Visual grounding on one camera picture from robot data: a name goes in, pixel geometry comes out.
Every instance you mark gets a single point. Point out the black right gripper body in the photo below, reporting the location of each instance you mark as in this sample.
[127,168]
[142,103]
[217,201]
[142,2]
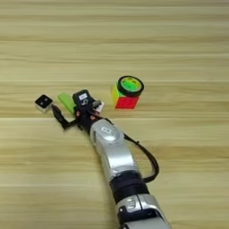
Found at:
[85,119]

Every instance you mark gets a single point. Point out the green rectangular block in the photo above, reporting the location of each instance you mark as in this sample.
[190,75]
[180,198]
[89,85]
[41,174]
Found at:
[65,100]

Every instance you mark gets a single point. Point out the black tape roll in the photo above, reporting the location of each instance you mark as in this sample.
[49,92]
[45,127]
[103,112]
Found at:
[129,94]

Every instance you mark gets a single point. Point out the small black-topped silver cube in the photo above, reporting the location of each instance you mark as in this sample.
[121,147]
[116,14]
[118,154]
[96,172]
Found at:
[44,101]

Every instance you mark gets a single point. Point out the colourful puzzle cube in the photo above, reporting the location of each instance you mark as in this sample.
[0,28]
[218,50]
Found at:
[126,103]

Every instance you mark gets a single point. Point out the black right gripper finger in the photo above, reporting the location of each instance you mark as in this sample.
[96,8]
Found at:
[59,116]
[96,104]

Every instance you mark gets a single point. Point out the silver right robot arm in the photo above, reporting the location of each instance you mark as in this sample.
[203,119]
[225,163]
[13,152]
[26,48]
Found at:
[113,149]

